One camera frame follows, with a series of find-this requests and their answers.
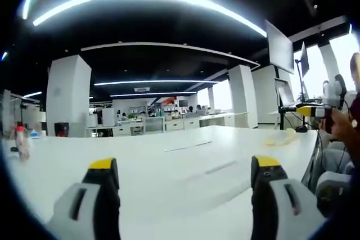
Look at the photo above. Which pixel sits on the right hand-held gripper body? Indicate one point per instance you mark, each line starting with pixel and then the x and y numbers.
pixel 333 94

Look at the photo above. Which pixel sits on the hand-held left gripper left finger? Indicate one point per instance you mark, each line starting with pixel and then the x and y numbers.
pixel 84 198

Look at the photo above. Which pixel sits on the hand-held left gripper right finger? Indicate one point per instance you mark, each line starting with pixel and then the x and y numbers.
pixel 277 198

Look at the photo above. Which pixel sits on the person's right hand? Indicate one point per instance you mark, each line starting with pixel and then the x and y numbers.
pixel 341 127

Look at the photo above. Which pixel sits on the open laptop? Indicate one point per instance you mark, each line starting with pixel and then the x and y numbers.
pixel 285 96

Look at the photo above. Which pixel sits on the small dark monitor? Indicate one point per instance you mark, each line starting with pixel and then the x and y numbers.
pixel 304 58

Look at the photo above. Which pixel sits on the person's grey trouser leg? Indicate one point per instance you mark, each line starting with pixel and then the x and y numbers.
pixel 336 158

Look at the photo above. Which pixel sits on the large grey monitor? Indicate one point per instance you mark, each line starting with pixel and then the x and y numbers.
pixel 281 50

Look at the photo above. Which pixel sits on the black and red bin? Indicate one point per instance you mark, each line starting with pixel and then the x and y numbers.
pixel 61 129

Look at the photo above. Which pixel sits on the small blue-topped bottle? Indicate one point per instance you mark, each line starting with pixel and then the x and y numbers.
pixel 34 133

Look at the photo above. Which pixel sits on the clear plastic bottle red cap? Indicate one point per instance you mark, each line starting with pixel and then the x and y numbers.
pixel 22 141

